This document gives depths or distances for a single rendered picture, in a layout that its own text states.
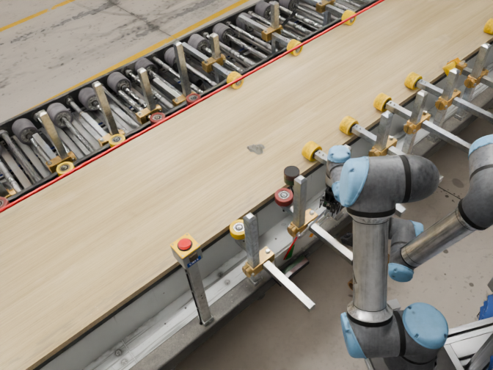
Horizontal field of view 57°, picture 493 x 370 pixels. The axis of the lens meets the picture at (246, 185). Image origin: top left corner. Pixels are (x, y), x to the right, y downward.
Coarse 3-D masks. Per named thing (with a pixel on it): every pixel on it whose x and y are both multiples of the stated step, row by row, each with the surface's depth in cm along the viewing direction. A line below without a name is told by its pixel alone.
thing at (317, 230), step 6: (288, 210) 194; (312, 228) 186; (318, 228) 186; (318, 234) 184; (324, 234) 184; (324, 240) 183; (330, 240) 182; (336, 240) 181; (330, 246) 182; (336, 246) 180; (342, 246) 179; (336, 252) 181; (342, 252) 178; (348, 252) 177; (348, 258) 176
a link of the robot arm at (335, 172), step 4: (340, 164) 149; (332, 168) 150; (336, 168) 148; (340, 168) 148; (332, 172) 149; (336, 172) 147; (340, 172) 147; (332, 176) 148; (336, 176) 146; (332, 180) 147; (336, 180) 146; (332, 184) 146; (336, 184) 145; (332, 188) 147; (336, 188) 144; (336, 192) 144; (336, 196) 145
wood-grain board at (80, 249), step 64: (384, 0) 301; (448, 0) 296; (320, 64) 257; (384, 64) 253; (192, 128) 226; (256, 128) 223; (320, 128) 220; (64, 192) 202; (128, 192) 200; (192, 192) 198; (256, 192) 196; (0, 256) 181; (64, 256) 179; (128, 256) 178; (0, 320) 163; (64, 320) 161
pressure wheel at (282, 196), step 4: (284, 188) 195; (276, 192) 194; (280, 192) 194; (284, 192) 194; (288, 192) 194; (292, 192) 194; (276, 196) 193; (280, 196) 193; (284, 196) 192; (288, 196) 193; (292, 196) 192; (276, 200) 193; (280, 200) 191; (284, 200) 191; (288, 200) 191; (292, 200) 193; (280, 204) 192; (284, 204) 192; (288, 204) 192
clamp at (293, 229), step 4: (308, 212) 190; (308, 216) 189; (312, 216) 189; (316, 216) 189; (308, 220) 188; (312, 220) 188; (292, 224) 187; (304, 224) 186; (288, 228) 187; (292, 228) 185; (296, 228) 186; (300, 228) 185; (304, 228) 188; (288, 232) 189; (292, 232) 186; (296, 232) 186; (300, 232) 187; (292, 236) 188
